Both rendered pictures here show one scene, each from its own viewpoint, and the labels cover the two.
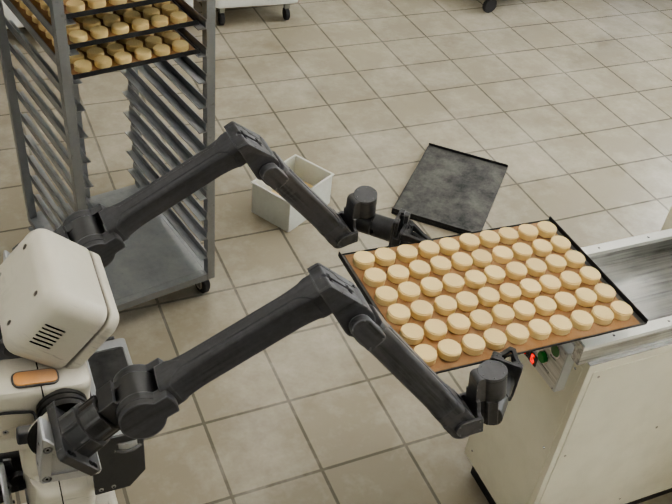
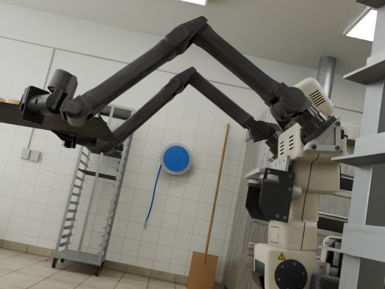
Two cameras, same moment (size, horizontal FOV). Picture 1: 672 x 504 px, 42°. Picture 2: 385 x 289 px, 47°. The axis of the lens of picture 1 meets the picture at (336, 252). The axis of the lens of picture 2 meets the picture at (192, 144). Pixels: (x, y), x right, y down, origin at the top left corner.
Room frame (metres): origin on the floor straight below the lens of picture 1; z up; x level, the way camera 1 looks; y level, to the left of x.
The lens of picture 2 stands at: (2.61, 0.84, 0.77)
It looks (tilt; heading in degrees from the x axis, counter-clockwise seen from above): 9 degrees up; 206
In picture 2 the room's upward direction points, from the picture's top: 11 degrees clockwise
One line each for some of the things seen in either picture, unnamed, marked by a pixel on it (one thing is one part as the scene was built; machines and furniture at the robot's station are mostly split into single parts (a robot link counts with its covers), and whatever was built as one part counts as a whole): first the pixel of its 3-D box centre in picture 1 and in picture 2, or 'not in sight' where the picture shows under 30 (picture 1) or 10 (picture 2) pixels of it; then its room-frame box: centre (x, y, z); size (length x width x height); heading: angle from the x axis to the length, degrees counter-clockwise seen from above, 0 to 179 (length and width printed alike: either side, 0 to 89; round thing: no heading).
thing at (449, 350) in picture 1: (449, 350); not in sight; (1.28, -0.26, 1.02); 0.05 x 0.05 x 0.02
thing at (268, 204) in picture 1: (292, 192); not in sight; (3.05, 0.22, 0.08); 0.30 x 0.22 x 0.16; 147
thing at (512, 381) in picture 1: (498, 385); (77, 137); (1.21, -0.36, 1.00); 0.07 x 0.07 x 0.10; 72
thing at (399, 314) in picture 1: (398, 314); not in sight; (1.37, -0.15, 1.02); 0.05 x 0.05 x 0.02
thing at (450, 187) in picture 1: (452, 188); not in sight; (3.32, -0.50, 0.02); 0.60 x 0.40 x 0.03; 164
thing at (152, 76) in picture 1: (159, 84); not in sight; (2.63, 0.67, 0.78); 0.64 x 0.03 x 0.03; 39
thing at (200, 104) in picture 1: (158, 60); not in sight; (2.63, 0.67, 0.87); 0.64 x 0.03 x 0.03; 39
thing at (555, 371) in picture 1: (539, 338); not in sight; (1.60, -0.54, 0.77); 0.24 x 0.04 x 0.14; 27
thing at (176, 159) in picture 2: not in sight; (169, 187); (-2.21, -1.71, 1.10); 0.41 x 0.15 x 1.10; 117
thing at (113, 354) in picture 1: (98, 405); (271, 188); (1.10, 0.43, 0.93); 0.28 x 0.16 x 0.22; 27
